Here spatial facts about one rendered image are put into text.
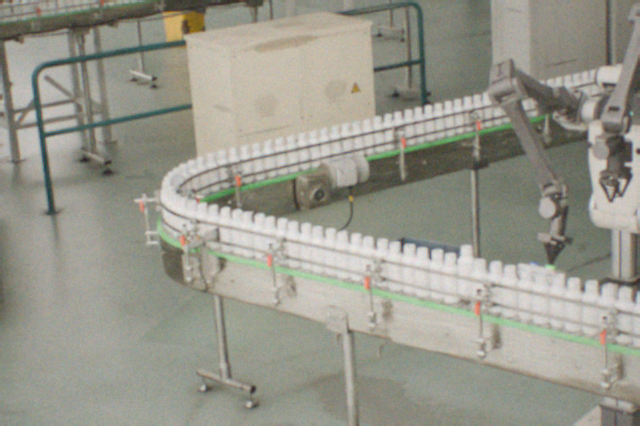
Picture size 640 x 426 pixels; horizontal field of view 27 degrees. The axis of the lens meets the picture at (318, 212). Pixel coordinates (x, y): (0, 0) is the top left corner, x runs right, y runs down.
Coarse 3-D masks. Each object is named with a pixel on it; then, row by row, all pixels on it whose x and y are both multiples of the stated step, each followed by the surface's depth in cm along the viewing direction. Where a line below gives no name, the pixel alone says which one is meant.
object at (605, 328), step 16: (192, 224) 512; (192, 240) 515; (272, 256) 480; (192, 272) 513; (272, 272) 483; (368, 272) 451; (272, 288) 484; (288, 288) 487; (368, 288) 453; (368, 304) 456; (384, 304) 458; (480, 304) 423; (480, 320) 426; (480, 336) 427; (480, 352) 429; (608, 368) 399; (608, 384) 400
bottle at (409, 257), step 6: (408, 246) 453; (414, 246) 451; (408, 252) 450; (414, 252) 451; (402, 258) 452; (408, 258) 450; (414, 258) 451; (402, 270) 453; (408, 270) 451; (414, 270) 451; (402, 276) 454; (408, 276) 452; (414, 276) 452; (408, 282) 453; (414, 282) 452; (408, 288) 453; (414, 288) 453
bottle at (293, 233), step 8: (288, 224) 484; (296, 224) 483; (288, 232) 484; (296, 232) 483; (296, 240) 483; (288, 248) 485; (296, 248) 484; (296, 256) 485; (288, 264) 488; (296, 264) 486
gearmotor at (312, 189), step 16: (336, 160) 608; (352, 160) 609; (304, 176) 601; (320, 176) 600; (336, 176) 602; (352, 176) 603; (304, 192) 600; (320, 192) 600; (304, 208) 611; (352, 208) 610
